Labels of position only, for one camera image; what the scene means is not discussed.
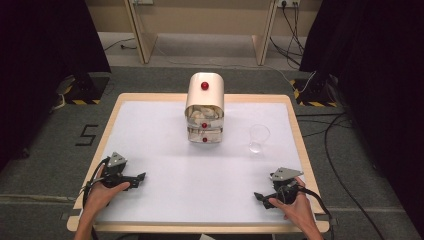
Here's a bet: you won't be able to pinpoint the person's left hand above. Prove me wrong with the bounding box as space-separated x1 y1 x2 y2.
83 177 131 218

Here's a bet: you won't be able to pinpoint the clear glass cup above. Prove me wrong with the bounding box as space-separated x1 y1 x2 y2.
248 123 271 155

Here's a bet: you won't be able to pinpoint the cream drawer cabinet red knobs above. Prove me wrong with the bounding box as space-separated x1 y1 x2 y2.
184 71 226 145

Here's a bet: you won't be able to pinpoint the white table mat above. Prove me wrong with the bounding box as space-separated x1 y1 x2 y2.
95 100 317 225

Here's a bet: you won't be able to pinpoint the white cable at stand base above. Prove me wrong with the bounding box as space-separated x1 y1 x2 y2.
50 92 69 112

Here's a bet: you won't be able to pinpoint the dark curtain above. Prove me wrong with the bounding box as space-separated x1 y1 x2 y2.
0 0 112 172
298 0 424 238

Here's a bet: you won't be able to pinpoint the wooden frame leg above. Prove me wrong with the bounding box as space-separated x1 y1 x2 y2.
123 0 159 65
251 0 280 67

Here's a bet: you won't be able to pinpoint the black floor cable with plug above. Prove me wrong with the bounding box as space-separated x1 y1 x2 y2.
102 36 138 52

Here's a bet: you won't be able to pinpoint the black cables from socket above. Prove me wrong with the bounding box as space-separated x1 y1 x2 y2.
269 2 307 68

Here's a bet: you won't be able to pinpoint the black floor cables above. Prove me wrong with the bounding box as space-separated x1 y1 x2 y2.
295 111 388 240

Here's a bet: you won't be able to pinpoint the wooden table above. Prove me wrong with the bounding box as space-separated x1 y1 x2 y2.
66 92 331 234

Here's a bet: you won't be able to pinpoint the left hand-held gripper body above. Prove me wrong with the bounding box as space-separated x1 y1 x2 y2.
99 151 135 191

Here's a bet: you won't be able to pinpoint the white packets in cabinet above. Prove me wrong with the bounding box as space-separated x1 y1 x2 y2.
188 105 222 122

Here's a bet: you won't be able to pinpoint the clear drawer with red knob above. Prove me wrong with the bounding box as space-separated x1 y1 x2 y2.
187 127 224 145
186 117 224 130

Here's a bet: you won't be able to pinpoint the black stand base striped tape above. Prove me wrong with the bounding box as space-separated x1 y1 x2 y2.
55 71 112 106
288 73 340 109

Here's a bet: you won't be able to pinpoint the person's right hand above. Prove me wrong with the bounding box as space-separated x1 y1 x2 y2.
267 176 318 232

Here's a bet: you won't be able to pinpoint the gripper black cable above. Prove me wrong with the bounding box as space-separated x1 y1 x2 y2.
81 157 112 208
298 186 335 240

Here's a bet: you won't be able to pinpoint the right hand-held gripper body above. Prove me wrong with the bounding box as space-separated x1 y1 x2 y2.
269 166 305 206

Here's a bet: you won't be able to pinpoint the white wall socket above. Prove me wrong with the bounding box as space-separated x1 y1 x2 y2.
275 0 302 9

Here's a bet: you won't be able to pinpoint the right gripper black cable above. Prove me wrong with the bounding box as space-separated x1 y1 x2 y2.
298 186 335 240

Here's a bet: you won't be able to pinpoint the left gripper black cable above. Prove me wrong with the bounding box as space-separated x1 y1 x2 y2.
81 157 112 208

